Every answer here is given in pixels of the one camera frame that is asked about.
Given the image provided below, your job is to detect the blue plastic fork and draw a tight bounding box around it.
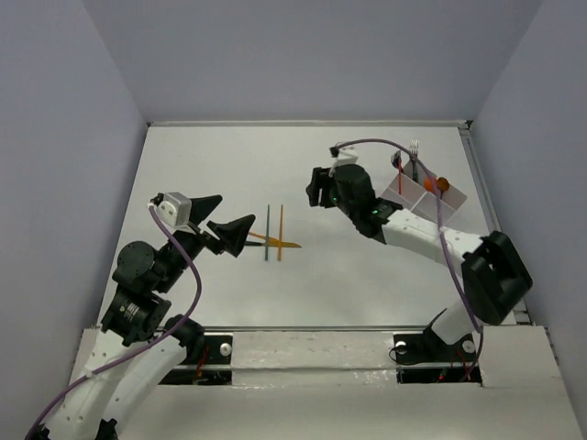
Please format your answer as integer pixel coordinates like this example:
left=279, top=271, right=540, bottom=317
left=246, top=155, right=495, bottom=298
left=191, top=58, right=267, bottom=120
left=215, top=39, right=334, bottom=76
left=391, top=150, right=402, bottom=169

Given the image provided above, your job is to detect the orange chopstick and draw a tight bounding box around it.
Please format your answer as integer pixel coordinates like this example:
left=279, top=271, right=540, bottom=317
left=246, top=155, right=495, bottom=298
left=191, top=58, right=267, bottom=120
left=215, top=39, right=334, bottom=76
left=397, top=157, right=403, bottom=195
left=277, top=204, right=284, bottom=262

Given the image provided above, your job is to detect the silver fork teal handle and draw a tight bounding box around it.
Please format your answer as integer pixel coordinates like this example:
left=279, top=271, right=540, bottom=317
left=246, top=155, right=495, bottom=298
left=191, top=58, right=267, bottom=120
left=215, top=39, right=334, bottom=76
left=409, top=139, right=419, bottom=182

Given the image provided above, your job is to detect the copper metal spoon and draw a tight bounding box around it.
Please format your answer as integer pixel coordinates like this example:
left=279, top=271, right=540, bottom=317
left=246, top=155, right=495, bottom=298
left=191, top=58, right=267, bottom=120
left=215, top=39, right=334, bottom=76
left=436, top=177, right=450, bottom=198

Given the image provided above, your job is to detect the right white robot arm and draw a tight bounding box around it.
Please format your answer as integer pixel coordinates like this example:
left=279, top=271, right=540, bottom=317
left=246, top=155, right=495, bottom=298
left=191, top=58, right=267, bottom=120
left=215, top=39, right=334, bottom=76
left=305, top=164, right=533, bottom=359

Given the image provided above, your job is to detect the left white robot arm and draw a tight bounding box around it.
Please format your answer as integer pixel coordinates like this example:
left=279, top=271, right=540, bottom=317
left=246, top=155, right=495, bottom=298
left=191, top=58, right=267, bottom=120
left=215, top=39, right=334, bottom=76
left=27, top=192, right=256, bottom=439

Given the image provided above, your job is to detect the yellow plastic knife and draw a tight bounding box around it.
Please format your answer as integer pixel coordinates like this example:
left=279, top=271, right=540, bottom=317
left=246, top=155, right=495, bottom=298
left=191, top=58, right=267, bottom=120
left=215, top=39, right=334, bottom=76
left=245, top=232, right=302, bottom=248

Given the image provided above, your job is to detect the teal chopstick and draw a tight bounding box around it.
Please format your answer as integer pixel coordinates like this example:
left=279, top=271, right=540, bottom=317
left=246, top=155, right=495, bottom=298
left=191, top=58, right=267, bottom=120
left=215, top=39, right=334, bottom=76
left=264, top=204, right=271, bottom=262

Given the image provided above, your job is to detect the white divided utensil container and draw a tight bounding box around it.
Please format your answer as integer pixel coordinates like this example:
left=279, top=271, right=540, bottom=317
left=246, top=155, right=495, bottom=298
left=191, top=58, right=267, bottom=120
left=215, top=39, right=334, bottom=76
left=381, top=159, right=468, bottom=225

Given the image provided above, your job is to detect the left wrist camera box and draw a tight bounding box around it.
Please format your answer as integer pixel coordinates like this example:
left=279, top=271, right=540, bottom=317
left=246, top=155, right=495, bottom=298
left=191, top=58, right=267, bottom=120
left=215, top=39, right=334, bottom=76
left=149, top=192, right=192, bottom=228

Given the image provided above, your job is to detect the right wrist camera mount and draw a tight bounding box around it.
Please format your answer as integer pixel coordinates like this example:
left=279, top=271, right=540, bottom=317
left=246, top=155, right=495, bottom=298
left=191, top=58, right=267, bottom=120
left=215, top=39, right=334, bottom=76
left=328, top=145, right=359, bottom=177

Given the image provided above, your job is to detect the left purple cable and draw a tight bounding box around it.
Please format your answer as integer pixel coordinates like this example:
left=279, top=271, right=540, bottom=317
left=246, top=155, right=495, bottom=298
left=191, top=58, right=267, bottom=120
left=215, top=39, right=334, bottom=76
left=25, top=201, right=204, bottom=439

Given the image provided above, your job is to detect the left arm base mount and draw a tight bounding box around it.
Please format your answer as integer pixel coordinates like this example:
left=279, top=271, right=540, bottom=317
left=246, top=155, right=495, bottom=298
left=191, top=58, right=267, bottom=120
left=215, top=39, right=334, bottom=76
left=160, top=333, right=234, bottom=386

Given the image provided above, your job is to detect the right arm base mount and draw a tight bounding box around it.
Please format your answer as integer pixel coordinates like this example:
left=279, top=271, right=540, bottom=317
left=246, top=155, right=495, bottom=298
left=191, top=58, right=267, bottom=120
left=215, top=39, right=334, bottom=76
left=388, top=333, right=482, bottom=385

